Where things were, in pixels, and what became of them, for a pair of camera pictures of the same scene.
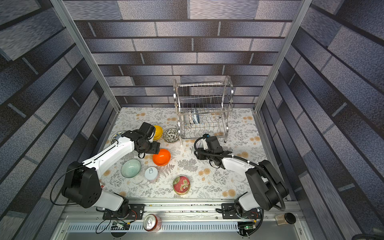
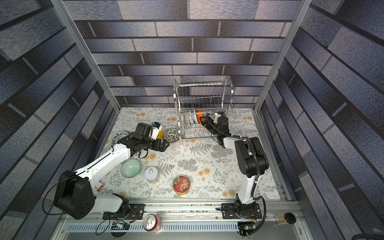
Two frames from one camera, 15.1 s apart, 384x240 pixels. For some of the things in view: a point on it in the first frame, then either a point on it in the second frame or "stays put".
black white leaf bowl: [171, 135] stays put
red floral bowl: [181, 185] stays put
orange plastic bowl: [162, 158] → [199, 115]
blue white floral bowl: [196, 118] stays put
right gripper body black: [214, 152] → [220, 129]
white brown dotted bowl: [190, 119] stays put
